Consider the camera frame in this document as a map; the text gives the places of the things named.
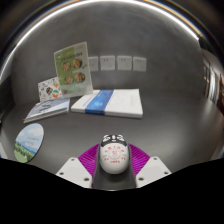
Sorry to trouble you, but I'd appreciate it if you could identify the white mouse with face print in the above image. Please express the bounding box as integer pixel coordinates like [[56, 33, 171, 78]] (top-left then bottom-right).
[[98, 133, 131, 175]]

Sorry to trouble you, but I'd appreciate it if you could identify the round landscape print mouse pad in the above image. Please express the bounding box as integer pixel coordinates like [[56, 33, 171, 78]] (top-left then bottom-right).
[[13, 122, 45, 164]]

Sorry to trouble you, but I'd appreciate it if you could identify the white card with colourful stickers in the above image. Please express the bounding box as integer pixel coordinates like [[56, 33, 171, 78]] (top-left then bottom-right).
[[37, 76, 64, 103]]

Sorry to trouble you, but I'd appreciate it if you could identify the grey building cover book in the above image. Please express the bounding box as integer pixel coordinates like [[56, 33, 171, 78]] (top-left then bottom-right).
[[23, 97, 71, 125]]

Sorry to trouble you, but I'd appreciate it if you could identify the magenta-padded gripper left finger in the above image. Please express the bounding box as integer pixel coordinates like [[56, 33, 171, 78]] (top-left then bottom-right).
[[55, 143, 115, 191]]

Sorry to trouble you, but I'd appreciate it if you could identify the green food poster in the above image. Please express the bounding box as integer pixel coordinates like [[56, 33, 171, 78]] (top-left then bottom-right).
[[53, 41, 94, 99]]

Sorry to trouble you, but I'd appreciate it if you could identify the white book with blue band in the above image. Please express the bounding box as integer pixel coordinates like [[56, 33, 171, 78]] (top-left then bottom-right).
[[70, 88, 144, 120]]

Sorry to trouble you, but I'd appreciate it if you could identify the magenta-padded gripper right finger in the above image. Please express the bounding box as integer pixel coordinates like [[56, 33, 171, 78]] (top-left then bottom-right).
[[113, 143, 173, 191]]

